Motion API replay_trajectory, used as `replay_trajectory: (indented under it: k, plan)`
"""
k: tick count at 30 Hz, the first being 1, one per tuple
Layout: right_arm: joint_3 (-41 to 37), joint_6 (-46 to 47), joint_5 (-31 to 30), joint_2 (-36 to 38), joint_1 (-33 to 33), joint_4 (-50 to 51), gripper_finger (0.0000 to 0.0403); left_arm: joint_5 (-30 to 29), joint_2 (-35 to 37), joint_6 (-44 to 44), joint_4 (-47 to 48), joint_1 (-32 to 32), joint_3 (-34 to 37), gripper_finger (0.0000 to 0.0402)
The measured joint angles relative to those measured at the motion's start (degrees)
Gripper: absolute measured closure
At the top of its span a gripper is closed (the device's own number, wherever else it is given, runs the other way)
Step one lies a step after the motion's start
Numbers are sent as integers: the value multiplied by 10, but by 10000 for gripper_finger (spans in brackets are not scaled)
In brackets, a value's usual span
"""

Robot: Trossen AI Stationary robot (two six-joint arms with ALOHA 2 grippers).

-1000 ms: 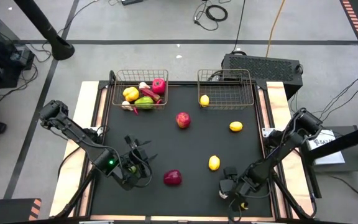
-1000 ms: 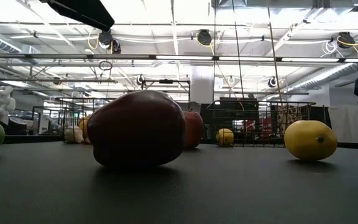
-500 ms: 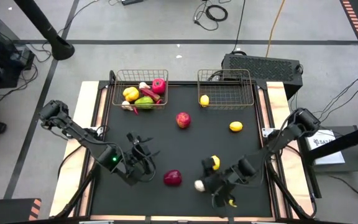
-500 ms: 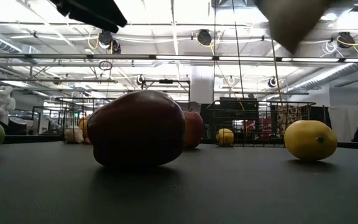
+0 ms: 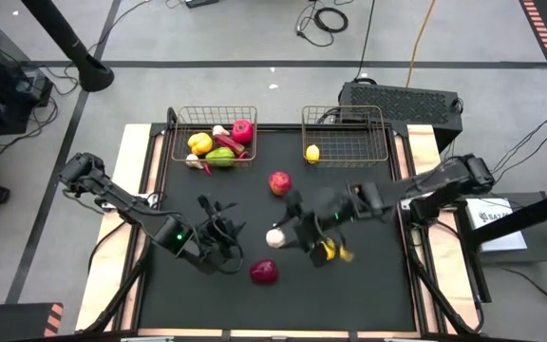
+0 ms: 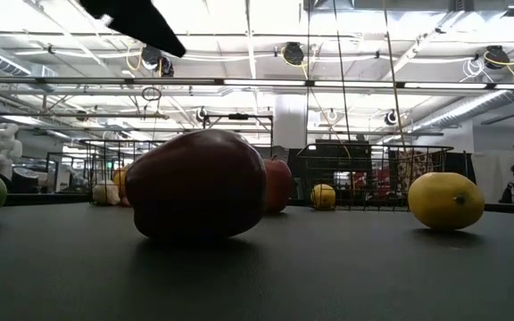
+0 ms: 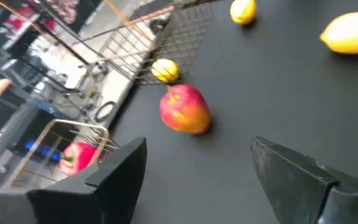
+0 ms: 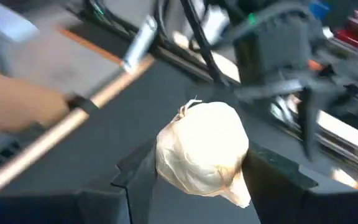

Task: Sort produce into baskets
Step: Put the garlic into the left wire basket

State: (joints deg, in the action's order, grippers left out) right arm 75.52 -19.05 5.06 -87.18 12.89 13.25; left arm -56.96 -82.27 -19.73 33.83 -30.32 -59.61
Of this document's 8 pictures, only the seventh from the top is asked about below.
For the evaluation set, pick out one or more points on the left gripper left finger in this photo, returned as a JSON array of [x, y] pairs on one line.
[[104, 193]]

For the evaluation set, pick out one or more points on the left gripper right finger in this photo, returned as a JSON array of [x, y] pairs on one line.
[[306, 193]]

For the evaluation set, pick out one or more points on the yellow lemon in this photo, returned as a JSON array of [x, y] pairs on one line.
[[165, 70], [351, 32], [242, 11]]

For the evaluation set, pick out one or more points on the red yellow apple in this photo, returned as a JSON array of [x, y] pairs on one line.
[[183, 109]]

